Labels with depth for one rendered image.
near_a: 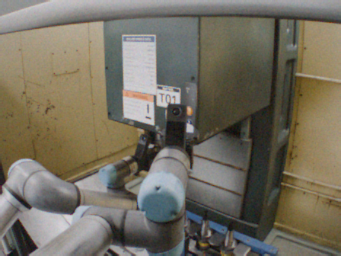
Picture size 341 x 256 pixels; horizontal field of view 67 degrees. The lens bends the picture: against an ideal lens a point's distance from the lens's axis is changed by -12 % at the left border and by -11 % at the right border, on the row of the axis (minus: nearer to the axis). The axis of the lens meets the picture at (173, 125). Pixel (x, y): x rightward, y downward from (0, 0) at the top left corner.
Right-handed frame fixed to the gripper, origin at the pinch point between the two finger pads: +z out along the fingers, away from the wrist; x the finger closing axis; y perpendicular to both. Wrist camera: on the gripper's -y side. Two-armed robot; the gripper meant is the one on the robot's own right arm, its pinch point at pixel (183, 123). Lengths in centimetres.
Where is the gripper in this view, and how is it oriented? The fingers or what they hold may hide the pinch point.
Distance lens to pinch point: 78.5
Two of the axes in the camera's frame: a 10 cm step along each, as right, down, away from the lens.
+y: 0.0, 9.5, 3.3
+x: 9.9, 0.5, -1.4
